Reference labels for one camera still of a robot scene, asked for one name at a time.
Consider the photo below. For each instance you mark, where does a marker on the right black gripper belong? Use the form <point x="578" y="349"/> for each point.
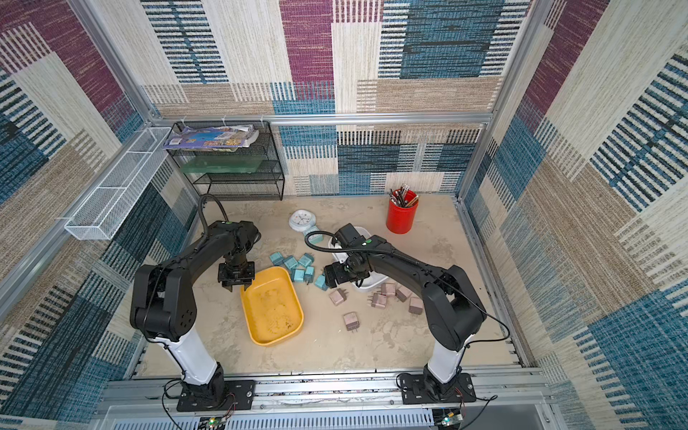
<point x="333" y="274"/>

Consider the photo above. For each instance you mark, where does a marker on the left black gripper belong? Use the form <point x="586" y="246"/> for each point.
<point x="228" y="280"/>

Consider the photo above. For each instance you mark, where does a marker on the white plastic tray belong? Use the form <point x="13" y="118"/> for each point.
<point x="374" y="280"/>

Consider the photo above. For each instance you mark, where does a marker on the yellow plastic tray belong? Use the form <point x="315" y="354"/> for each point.
<point x="272" y="309"/>

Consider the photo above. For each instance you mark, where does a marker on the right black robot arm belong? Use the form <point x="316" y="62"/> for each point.
<point x="452" y="307"/>

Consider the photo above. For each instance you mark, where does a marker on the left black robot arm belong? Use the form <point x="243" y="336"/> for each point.
<point x="164" y="308"/>

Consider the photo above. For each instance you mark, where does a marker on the small teal alarm clock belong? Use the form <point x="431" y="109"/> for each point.
<point x="313" y="235"/>

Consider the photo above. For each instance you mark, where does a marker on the white round clock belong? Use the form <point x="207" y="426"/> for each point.
<point x="302" y="220"/>

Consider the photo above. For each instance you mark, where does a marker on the red pen cup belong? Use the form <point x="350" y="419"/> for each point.
<point x="400" y="220"/>

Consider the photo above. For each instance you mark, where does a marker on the pens in cup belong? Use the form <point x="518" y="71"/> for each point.
<point x="403" y="197"/>

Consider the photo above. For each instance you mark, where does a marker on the colourful magazine on shelf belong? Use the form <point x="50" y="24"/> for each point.
<point x="219" y="139"/>

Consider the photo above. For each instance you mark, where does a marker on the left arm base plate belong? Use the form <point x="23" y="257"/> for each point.
<point x="215" y="396"/>

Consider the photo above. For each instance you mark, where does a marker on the black wire mesh shelf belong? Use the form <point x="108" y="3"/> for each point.
<point x="253" y="173"/>

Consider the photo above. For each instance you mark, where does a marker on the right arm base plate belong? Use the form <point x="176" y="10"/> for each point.
<point x="419" y="389"/>

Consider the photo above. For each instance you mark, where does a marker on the white wire wall basket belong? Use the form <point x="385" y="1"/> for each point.
<point x="102" y="213"/>

